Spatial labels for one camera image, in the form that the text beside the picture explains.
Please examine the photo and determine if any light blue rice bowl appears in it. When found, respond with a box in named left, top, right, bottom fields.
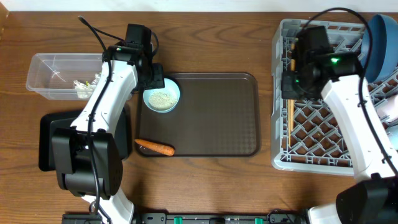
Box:
left=142, top=78, right=180, bottom=113

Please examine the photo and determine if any dark blue plate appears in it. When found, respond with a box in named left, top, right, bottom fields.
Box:
left=361, top=14, right=397, bottom=83

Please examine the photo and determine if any white paper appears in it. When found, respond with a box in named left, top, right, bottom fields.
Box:
left=73, top=80, right=93, bottom=99

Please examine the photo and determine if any orange carrot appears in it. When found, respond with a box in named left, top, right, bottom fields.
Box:
left=134, top=139, right=175, bottom=156

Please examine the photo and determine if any pink cup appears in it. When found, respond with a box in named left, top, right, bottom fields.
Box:
left=376, top=95, right=397, bottom=123

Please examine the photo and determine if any light blue cup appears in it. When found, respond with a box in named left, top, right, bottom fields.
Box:
left=386, top=125, right=398, bottom=151

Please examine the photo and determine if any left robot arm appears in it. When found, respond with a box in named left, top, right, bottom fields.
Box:
left=51, top=44, right=165, bottom=223

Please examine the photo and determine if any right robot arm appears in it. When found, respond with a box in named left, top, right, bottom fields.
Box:
left=281, top=52, right=397, bottom=223

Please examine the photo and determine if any grey dishwasher rack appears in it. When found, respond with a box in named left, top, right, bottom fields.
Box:
left=271, top=19, right=397, bottom=176

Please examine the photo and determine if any clear plastic waste bin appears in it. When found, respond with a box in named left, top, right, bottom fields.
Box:
left=25, top=53, right=102, bottom=100

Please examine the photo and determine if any brown serving tray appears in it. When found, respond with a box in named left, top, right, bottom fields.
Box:
left=135, top=73, right=261, bottom=157

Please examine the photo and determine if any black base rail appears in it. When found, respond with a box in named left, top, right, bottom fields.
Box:
left=62, top=210, right=312, bottom=224

